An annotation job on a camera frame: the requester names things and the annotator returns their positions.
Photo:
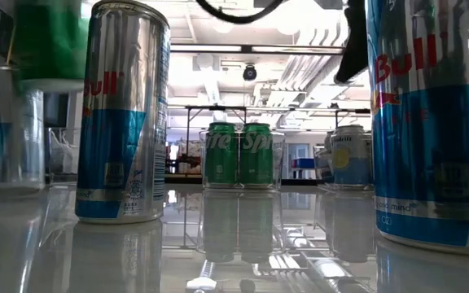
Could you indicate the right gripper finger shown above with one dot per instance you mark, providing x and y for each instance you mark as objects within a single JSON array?
[{"x": 354, "y": 45}]

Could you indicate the white blue lemon seltzer can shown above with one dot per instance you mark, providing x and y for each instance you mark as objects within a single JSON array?
[{"x": 350, "y": 163}]

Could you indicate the blue storage box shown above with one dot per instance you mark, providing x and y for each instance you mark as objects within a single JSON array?
[{"x": 303, "y": 163}]

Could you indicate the clear plastic bin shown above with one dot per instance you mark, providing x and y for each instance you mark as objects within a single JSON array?
[
  {"x": 61, "y": 158},
  {"x": 279, "y": 179},
  {"x": 320, "y": 179}
]

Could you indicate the black overhead frame bar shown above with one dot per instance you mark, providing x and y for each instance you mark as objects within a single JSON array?
[{"x": 218, "y": 51}]

